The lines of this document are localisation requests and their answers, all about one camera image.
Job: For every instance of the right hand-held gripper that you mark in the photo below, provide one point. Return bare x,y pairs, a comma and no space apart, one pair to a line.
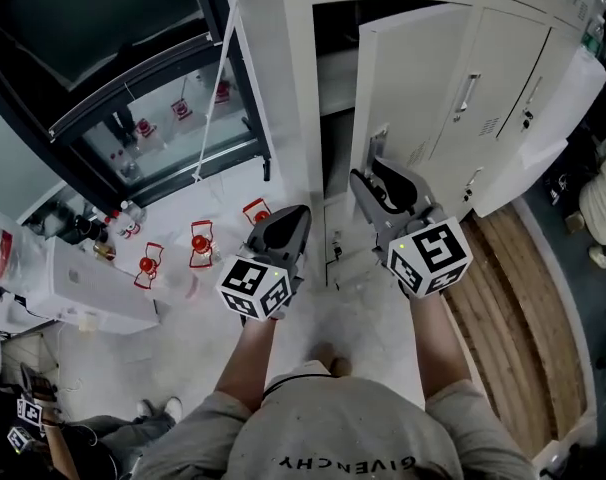
433,258

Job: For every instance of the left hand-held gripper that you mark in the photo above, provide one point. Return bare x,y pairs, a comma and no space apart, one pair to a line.
248,288

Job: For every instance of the white metal locker cabinet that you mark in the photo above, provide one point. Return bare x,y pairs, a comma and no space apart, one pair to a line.
513,58

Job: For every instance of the person's right forearm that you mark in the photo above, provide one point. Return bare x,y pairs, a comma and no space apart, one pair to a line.
438,348

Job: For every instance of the person's left forearm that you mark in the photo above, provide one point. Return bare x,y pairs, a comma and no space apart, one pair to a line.
248,363

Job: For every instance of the clear water jug red cap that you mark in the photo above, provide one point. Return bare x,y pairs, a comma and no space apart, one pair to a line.
259,214
148,264
200,243

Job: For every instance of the person's right tan shoe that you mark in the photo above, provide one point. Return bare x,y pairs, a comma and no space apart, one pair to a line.
342,367

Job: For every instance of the small clear bottle white cap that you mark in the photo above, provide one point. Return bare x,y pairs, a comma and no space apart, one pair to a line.
133,212

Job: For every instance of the small white bottle red label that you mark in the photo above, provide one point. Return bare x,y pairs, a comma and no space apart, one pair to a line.
125,228

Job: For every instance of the large white stepped block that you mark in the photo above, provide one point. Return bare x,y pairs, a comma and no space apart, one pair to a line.
548,143

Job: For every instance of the black sneaker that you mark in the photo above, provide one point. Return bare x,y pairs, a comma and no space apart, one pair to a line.
559,188

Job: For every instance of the small amber bottle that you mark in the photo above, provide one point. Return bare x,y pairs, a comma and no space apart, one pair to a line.
104,253

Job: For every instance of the wooden slat platform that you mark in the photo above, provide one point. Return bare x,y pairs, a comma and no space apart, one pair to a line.
523,318

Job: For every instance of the white long carton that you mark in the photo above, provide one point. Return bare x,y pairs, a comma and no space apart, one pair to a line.
98,288

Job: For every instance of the black round container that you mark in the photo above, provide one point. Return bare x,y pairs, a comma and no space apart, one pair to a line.
88,228

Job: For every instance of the person's grey t-shirt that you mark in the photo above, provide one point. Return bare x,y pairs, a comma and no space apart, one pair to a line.
343,428

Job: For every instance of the clear bag red label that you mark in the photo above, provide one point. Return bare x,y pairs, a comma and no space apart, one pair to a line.
3,248

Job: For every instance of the black framed glass window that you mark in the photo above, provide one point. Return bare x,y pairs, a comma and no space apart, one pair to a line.
83,28

